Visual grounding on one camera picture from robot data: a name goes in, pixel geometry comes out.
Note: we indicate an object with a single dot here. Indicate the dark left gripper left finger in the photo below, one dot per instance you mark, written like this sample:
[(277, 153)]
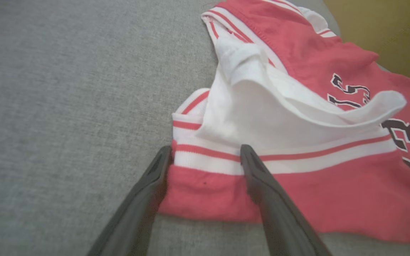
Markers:
[(137, 213)]

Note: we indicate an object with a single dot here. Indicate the grey sofa seat cushion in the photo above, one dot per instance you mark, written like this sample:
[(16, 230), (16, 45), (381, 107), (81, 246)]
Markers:
[(66, 106)]

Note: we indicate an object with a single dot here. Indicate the yellow pillow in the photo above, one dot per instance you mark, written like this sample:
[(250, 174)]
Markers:
[(386, 32)]

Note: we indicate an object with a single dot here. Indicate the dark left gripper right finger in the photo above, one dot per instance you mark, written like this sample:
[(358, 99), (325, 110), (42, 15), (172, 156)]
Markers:
[(279, 220)]

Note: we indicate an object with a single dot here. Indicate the red basketball jersey black lettering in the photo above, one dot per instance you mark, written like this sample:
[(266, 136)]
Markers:
[(333, 199)]

